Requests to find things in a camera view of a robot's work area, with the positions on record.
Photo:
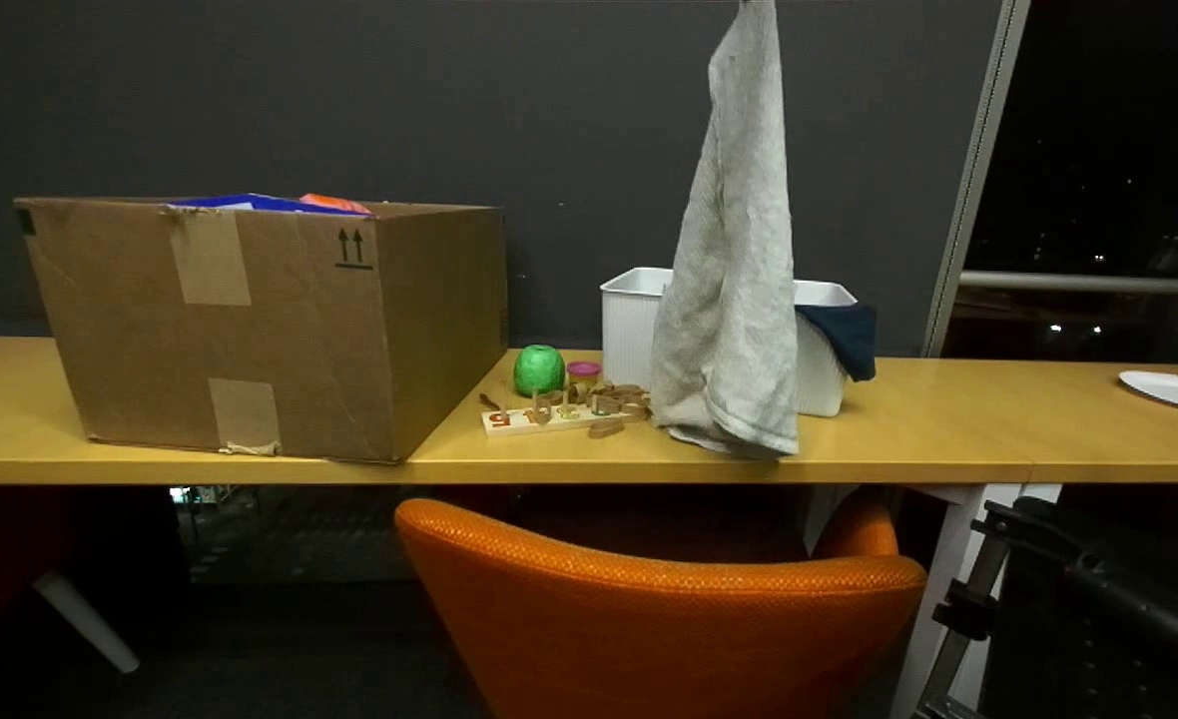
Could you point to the small pink object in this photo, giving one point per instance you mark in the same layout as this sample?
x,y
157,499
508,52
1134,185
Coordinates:
x,y
585,370

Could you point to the white table leg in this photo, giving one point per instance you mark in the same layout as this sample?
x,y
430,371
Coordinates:
x,y
941,586
88,623

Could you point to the grey window rail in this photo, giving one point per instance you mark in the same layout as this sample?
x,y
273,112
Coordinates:
x,y
1092,282

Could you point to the wooden puzzle board with pieces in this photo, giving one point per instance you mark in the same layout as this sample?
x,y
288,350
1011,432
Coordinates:
x,y
533,419

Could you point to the green ball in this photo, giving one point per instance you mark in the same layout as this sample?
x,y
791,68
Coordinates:
x,y
538,370

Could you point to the blue flat item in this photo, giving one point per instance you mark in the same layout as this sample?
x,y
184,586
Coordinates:
x,y
251,201

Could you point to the white plastic basket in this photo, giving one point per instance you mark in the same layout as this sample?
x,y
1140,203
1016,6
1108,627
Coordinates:
x,y
629,334

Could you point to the grey window frame post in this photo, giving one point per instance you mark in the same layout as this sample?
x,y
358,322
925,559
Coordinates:
x,y
973,174

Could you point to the black tripod stand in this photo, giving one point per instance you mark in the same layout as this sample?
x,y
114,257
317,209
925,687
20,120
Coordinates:
x,y
1121,611

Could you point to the white terry towel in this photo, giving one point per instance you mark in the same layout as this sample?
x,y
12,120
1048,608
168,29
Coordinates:
x,y
732,265

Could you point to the brown cardboard box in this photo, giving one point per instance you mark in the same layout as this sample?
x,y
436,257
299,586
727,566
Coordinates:
x,y
281,334

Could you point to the red flat item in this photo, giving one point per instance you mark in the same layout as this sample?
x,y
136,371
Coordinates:
x,y
336,203

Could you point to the orange fabric chair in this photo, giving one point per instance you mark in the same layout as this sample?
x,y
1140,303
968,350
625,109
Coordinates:
x,y
642,623
2,559

